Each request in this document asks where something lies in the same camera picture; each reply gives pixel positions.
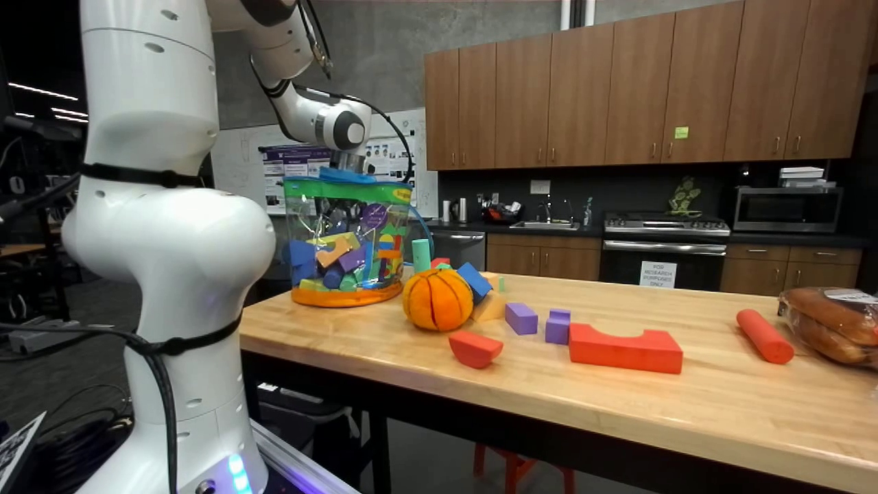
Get wooden base cabinet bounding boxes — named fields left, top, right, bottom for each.
left=486, top=230, right=604, bottom=279
left=721, top=242, right=864, bottom=296

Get robot base platform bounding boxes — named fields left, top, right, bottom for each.
left=245, top=421, right=360, bottom=494

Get red stool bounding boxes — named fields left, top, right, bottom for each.
left=471, top=440, right=580, bottom=494

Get white wall board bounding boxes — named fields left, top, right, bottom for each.
left=211, top=106, right=438, bottom=220

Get grey box device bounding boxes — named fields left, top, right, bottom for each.
left=6, top=316, right=119, bottom=356

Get small purple foam block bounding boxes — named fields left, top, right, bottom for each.
left=544, top=308, right=573, bottom=347

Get purple headed poster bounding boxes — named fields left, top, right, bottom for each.
left=259, top=139, right=340, bottom=186

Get red wedge foam block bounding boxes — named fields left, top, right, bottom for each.
left=447, top=326, right=504, bottom=371

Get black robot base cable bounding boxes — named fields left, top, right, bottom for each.
left=0, top=312, right=245, bottom=494

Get large blue foam block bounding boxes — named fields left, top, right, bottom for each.
left=283, top=238, right=320, bottom=285

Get blue rectangular foam block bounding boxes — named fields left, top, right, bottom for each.
left=456, top=259, right=493, bottom=301

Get clear bag of foam blocks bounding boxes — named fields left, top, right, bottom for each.
left=283, top=172, right=416, bottom=311

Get steel microwave oven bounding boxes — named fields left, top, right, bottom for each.
left=731, top=182, right=845, bottom=233

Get yellow foam block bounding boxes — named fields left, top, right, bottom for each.
left=470, top=289, right=507, bottom=325

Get white oven towel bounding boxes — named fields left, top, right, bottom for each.
left=636, top=259, right=680, bottom=289

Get purple foam cube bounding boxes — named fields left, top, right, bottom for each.
left=502, top=299, right=540, bottom=338

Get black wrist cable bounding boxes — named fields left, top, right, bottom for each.
left=351, top=93, right=416, bottom=186

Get stack of white plates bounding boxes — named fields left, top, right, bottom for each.
left=777, top=161, right=829, bottom=189

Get steel dishwasher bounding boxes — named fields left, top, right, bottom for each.
left=422, top=227, right=489, bottom=271

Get green potted plant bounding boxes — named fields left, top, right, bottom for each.
left=666, top=176, right=705, bottom=220

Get green foam cylinder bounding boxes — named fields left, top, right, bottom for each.
left=408, top=237, right=434, bottom=275

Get red foam cylinder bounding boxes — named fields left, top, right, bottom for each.
left=732, top=305, right=797, bottom=364

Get black table frame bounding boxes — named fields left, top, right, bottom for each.
left=238, top=347, right=853, bottom=494

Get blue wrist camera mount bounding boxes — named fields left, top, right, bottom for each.
left=315, top=164, right=392, bottom=189

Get steel sink with faucet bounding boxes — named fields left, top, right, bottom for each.
left=507, top=196, right=584, bottom=233

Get steel kitchen range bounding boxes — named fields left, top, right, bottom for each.
left=599, top=214, right=732, bottom=292

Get wooden wall cabinets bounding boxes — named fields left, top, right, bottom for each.
left=422, top=0, right=878, bottom=172

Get red arch foam block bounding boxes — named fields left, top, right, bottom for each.
left=565, top=319, right=685, bottom=374

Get orange stitched ball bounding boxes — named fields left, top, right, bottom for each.
left=400, top=262, right=477, bottom=336

